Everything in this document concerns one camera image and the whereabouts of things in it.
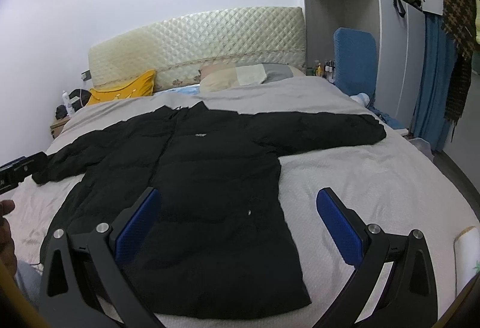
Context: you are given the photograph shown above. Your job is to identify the black puffer jacket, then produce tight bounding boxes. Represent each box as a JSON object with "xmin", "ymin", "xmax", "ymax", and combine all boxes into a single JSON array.
[{"xmin": 32, "ymin": 103, "xmax": 386, "ymax": 320}]

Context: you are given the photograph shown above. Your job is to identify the person left hand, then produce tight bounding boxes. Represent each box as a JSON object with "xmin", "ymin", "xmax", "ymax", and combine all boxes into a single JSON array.
[{"xmin": 0, "ymin": 199, "xmax": 17, "ymax": 278}]

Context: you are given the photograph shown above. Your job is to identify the wooden nightstand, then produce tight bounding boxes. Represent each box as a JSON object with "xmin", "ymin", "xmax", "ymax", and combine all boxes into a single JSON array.
[{"xmin": 49, "ymin": 117, "xmax": 70, "ymax": 139}]

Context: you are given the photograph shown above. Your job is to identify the person leg grey trousers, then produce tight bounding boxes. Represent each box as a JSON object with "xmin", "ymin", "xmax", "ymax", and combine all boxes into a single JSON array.
[{"xmin": 15, "ymin": 260, "xmax": 41, "ymax": 309}]

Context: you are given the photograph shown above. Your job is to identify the white spray bottle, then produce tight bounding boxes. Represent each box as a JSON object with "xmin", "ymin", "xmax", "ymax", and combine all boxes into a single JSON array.
[{"xmin": 62, "ymin": 91, "xmax": 75, "ymax": 117}]

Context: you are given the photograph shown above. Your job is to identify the black bag on nightstand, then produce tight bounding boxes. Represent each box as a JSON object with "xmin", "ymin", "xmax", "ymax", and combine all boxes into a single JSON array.
[{"xmin": 55, "ymin": 89, "xmax": 91, "ymax": 120}]

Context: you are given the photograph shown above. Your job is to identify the grey bed cover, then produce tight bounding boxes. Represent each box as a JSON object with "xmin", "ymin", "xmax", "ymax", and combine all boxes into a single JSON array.
[{"xmin": 6, "ymin": 75, "xmax": 480, "ymax": 328}]

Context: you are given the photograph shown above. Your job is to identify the yellow cushion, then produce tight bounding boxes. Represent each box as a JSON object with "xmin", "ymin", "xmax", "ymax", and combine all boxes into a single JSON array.
[{"xmin": 86, "ymin": 69, "xmax": 156, "ymax": 106}]

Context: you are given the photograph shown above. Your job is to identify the cream quilted headboard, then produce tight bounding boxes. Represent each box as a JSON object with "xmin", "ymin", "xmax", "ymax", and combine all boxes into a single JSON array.
[{"xmin": 88, "ymin": 7, "xmax": 306, "ymax": 90}]

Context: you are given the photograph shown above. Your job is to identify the beige grey pillow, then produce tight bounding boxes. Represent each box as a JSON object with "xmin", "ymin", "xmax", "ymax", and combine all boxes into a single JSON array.
[{"xmin": 199, "ymin": 63, "xmax": 305, "ymax": 93}]

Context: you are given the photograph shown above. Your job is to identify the bottles on shelf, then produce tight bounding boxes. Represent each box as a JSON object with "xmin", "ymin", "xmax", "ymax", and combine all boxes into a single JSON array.
[{"xmin": 306, "ymin": 59, "xmax": 335, "ymax": 84}]

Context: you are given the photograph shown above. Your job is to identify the blue curtain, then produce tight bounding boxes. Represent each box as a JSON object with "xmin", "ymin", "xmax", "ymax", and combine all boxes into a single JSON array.
[{"xmin": 411, "ymin": 13, "xmax": 456, "ymax": 151}]

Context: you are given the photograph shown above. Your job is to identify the grey wardrobe cabinet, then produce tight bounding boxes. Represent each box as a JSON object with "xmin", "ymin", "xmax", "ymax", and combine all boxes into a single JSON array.
[{"xmin": 304, "ymin": 0, "xmax": 443, "ymax": 126}]

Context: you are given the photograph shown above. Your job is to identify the houndstooth hanging garment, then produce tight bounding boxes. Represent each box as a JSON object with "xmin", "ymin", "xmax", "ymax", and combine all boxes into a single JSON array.
[{"xmin": 442, "ymin": 0, "xmax": 479, "ymax": 126}]

